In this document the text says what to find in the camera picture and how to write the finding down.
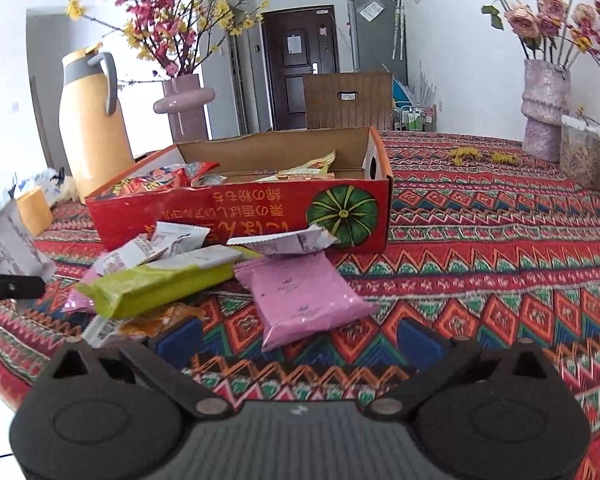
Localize white packet pile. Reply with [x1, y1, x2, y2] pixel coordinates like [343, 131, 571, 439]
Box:
[0, 200, 56, 282]

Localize green snack packet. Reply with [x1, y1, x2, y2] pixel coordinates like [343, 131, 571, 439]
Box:
[76, 245, 258, 320]

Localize large red chip bag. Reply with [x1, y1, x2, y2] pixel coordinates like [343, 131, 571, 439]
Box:
[107, 162, 219, 196]

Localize pink snack packet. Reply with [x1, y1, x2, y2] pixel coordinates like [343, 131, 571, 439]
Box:
[234, 252, 376, 351]

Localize white snack packet front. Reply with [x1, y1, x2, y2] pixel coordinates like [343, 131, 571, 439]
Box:
[226, 224, 339, 256]

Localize red cardboard snack box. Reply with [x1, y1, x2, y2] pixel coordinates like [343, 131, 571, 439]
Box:
[85, 127, 393, 254]

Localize long yellow spicy strip pack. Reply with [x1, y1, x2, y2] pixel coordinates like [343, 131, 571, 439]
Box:
[259, 151, 336, 182]

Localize yellow ceramic mug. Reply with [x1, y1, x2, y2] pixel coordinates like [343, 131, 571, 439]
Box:
[16, 186, 53, 236]

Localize patterned red tablecloth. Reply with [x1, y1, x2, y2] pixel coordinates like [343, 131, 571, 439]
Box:
[0, 129, 600, 480]

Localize yellow thermos jug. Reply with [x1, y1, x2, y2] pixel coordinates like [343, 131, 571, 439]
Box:
[58, 44, 134, 202]

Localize pink mushroom-shaped vase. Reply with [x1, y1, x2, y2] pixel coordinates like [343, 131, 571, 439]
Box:
[154, 74, 215, 143]

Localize textured lilac vase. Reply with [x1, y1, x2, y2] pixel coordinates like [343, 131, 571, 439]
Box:
[520, 60, 571, 162]

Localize pink and yellow blossom branches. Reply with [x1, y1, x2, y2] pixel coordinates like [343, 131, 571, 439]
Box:
[65, 0, 268, 79]

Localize brown wooden chair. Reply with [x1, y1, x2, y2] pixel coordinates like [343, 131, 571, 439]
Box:
[303, 72, 393, 130]

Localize dried pink roses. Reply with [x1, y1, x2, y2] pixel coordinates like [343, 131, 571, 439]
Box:
[481, 0, 600, 70]

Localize dark entrance door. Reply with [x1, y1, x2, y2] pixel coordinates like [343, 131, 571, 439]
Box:
[262, 6, 339, 130]

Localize grey refrigerator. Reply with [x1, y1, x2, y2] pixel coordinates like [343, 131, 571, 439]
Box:
[348, 0, 408, 84]

